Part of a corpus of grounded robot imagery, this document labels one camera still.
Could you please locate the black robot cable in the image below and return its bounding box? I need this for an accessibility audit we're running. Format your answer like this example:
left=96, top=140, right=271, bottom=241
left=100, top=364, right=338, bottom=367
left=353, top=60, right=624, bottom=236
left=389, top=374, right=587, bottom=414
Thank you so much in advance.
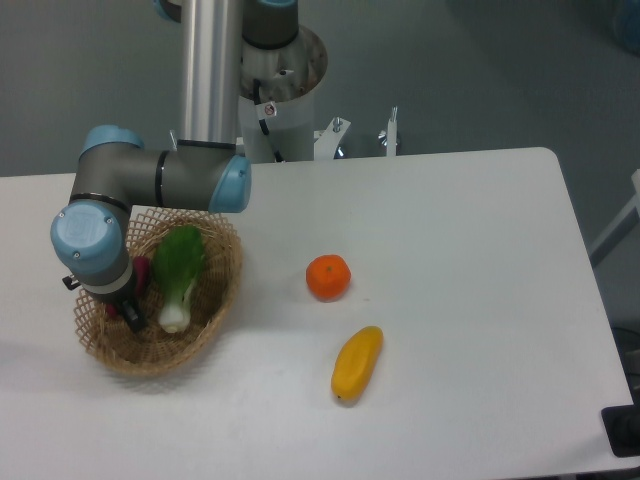
left=251, top=78, right=285, bottom=164

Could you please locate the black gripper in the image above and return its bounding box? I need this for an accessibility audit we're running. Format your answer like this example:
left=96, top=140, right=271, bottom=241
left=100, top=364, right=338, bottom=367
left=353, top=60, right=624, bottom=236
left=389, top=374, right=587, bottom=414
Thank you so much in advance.
left=62, top=267, right=147, bottom=333

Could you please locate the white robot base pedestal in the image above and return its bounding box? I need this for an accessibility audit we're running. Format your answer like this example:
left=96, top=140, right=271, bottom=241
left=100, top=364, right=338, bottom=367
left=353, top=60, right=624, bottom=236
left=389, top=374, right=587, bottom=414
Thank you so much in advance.
left=238, top=25, right=328, bottom=164

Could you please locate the yellow mango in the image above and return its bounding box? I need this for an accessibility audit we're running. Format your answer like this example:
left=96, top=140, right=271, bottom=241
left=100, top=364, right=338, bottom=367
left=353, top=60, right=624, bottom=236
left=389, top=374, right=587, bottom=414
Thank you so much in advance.
left=330, top=326, right=384, bottom=403

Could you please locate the black box at table edge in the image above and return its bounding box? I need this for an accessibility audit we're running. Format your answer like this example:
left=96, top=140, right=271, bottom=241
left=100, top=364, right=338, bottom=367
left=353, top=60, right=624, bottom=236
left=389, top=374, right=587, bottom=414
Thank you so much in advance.
left=601, top=405, right=639, bottom=458

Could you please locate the green bok choy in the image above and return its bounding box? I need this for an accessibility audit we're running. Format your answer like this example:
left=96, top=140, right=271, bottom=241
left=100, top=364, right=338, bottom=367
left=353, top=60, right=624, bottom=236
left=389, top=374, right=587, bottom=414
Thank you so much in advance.
left=151, top=225, right=205, bottom=334

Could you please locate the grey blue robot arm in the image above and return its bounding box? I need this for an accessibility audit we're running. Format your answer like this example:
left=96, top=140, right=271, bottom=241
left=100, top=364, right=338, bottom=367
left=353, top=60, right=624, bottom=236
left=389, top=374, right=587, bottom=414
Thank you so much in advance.
left=50, top=1, right=299, bottom=332

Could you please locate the purple sweet potato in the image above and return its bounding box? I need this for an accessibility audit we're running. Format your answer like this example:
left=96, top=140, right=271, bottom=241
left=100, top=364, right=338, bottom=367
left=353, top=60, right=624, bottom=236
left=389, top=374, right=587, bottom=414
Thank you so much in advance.
left=105, top=256, right=151, bottom=318

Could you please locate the white metal mounting frame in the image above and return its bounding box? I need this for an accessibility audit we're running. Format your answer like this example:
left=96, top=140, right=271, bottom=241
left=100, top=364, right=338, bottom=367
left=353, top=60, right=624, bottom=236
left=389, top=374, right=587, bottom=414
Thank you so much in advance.
left=168, top=105, right=401, bottom=164

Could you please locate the orange tangerine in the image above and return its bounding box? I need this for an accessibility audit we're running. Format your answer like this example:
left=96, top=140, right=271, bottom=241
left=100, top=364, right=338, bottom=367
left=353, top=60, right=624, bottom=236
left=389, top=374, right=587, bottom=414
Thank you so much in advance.
left=305, top=254, right=351, bottom=302

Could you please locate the woven wicker basket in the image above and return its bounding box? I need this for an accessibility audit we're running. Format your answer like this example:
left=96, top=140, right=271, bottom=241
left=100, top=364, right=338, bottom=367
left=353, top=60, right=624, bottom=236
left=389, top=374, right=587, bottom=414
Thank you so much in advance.
left=74, top=207, right=243, bottom=376

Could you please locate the white frame at right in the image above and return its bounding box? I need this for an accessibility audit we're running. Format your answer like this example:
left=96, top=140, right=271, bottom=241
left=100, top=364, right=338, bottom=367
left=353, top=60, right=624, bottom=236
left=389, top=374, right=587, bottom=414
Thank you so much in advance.
left=588, top=170, right=639, bottom=268

